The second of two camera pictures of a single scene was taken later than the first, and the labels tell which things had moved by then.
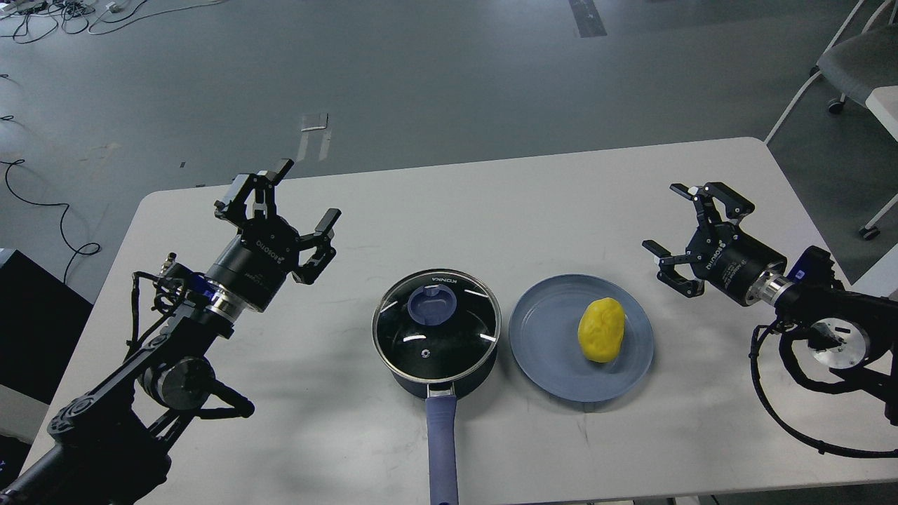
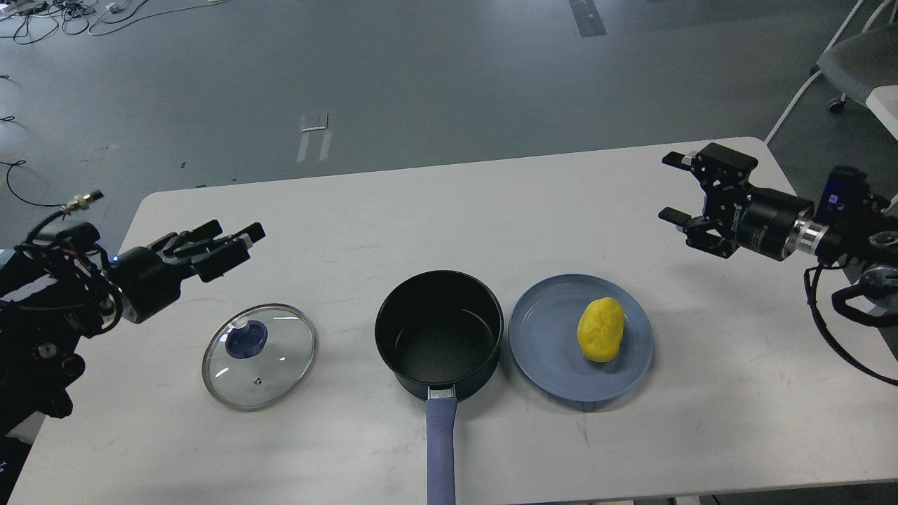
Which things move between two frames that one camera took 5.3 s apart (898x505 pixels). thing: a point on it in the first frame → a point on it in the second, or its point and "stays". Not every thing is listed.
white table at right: (884, 102) stays
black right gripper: (720, 254) → (756, 220)
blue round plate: (544, 336) stays
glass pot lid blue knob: (432, 305) → (245, 339)
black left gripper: (253, 265) → (150, 283)
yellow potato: (601, 329) stays
